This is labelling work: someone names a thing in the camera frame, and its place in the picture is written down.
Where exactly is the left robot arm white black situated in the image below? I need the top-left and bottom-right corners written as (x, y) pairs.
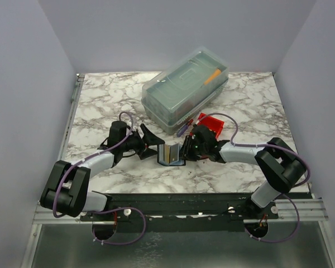
top-left (40, 121), bottom-right (165, 221)

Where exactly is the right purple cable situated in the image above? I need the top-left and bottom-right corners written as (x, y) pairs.
top-left (203, 112), bottom-right (310, 187)

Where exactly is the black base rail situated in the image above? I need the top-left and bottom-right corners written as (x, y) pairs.
top-left (80, 193), bottom-right (278, 233)

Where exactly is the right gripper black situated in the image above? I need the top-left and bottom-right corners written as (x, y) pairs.
top-left (175, 135), bottom-right (208, 162)

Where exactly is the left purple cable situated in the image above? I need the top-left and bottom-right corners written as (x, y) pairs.
top-left (52, 112), bottom-right (135, 218)

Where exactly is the clear plastic storage box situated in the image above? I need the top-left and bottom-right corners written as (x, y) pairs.
top-left (141, 47), bottom-right (229, 135)

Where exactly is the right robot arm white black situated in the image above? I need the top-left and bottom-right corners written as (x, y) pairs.
top-left (179, 125), bottom-right (308, 219)

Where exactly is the aluminium frame rail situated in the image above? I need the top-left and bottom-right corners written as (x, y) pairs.
top-left (271, 199), bottom-right (329, 222)

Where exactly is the red plastic bin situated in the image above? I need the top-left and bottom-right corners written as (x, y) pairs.
top-left (197, 113), bottom-right (224, 138)

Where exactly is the blue red screwdriver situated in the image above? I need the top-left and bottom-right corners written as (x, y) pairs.
top-left (176, 119), bottom-right (194, 137)

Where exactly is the orange tool inside box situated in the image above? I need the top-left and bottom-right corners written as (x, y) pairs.
top-left (204, 69), bottom-right (221, 85)

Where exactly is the black card holder wallet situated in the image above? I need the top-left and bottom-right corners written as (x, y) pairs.
top-left (157, 143), bottom-right (186, 166)

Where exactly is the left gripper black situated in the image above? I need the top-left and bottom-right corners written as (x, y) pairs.
top-left (121, 124), bottom-right (165, 160)

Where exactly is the purple cable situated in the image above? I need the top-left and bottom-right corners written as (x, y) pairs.
top-left (52, 112), bottom-right (135, 218)
top-left (203, 112), bottom-right (310, 187)

